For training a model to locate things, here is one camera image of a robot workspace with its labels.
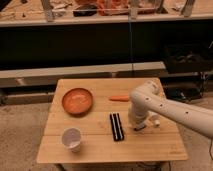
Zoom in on orange object on shelf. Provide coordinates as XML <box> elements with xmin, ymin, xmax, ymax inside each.
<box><xmin>96</xmin><ymin>0</ymin><xmax>129</xmax><ymax>16</ymax></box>

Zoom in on white paper cup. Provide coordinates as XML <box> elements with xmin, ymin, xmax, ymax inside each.
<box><xmin>61</xmin><ymin>128</ymin><xmax>81</xmax><ymax>153</ymax></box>

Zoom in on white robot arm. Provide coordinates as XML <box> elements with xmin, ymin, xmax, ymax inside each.
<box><xmin>128</xmin><ymin>81</ymin><xmax>213</xmax><ymax>139</ymax></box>

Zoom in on blue vertical cable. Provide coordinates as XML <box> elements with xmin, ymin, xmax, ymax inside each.
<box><xmin>128</xmin><ymin>15</ymin><xmax>135</xmax><ymax>72</ymax></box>

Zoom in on orange carrot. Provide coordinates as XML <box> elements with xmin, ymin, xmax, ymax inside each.
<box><xmin>109</xmin><ymin>95</ymin><xmax>129</xmax><ymax>102</ymax></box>

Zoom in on white plastic bottle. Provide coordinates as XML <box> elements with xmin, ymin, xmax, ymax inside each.
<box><xmin>149</xmin><ymin>112</ymin><xmax>160</xmax><ymax>127</ymax></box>

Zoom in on wooden table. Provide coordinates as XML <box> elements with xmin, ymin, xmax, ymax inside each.
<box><xmin>37</xmin><ymin>78</ymin><xmax>187</xmax><ymax>164</ymax></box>

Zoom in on long wooden shelf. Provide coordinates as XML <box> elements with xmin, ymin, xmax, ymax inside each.
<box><xmin>0</xmin><ymin>0</ymin><xmax>213</xmax><ymax>27</ymax></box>

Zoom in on black striped eraser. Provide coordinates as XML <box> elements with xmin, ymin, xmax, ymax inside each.
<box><xmin>109</xmin><ymin>113</ymin><xmax>124</xmax><ymax>141</ymax></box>

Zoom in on orange wooden bowl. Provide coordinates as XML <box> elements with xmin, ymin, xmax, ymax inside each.
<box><xmin>62</xmin><ymin>88</ymin><xmax>93</xmax><ymax>115</ymax></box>

